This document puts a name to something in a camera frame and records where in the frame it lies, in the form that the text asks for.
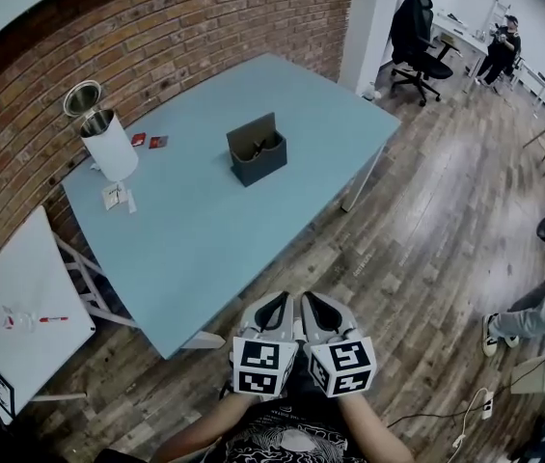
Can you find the white cylindrical bin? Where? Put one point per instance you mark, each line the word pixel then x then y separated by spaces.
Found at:
pixel 113 155

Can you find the white paper packet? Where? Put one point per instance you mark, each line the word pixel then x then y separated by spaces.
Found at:
pixel 112 197

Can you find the white folding table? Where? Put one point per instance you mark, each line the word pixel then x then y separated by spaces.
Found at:
pixel 31 268

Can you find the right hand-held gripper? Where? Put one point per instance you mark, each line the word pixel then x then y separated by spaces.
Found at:
pixel 344 364

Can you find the white table leg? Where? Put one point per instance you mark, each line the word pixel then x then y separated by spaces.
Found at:
pixel 361 181
pixel 204 341

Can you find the person's right forearm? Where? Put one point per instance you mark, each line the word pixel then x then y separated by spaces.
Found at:
pixel 373 432

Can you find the red marker pen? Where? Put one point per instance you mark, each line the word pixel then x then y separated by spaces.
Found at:
pixel 54 318

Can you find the white plastic stick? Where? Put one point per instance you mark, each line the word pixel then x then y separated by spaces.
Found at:
pixel 131 201

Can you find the black printed shirt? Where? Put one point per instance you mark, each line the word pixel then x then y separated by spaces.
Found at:
pixel 296 434

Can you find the white desk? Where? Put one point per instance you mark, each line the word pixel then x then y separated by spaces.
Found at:
pixel 465 36

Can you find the red packet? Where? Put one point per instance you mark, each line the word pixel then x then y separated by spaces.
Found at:
pixel 158 142
pixel 139 140

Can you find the round steel bin lid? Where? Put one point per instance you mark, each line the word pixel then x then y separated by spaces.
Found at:
pixel 81 98

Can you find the white box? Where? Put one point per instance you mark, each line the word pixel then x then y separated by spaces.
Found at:
pixel 535 376

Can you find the small white paper scrap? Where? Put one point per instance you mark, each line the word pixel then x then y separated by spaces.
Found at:
pixel 95 167

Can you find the black-framed printed card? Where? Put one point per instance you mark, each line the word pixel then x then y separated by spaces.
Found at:
pixel 2 389

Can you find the dark grey box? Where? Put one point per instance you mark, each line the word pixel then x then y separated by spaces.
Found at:
pixel 262 169

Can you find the white power strip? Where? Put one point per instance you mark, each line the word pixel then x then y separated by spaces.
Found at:
pixel 486 403

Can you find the clear plastic wrapper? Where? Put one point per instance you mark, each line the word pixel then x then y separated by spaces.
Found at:
pixel 16 320

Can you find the white bottle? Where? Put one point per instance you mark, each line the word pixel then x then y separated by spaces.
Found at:
pixel 371 92

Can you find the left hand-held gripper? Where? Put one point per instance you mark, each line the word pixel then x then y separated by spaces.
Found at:
pixel 257 362

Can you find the person's left forearm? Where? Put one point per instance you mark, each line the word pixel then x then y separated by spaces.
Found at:
pixel 204 432

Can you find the black office chair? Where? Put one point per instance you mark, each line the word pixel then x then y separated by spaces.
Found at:
pixel 412 36

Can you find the white folding table frame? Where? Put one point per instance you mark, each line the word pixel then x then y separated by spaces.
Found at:
pixel 86 278

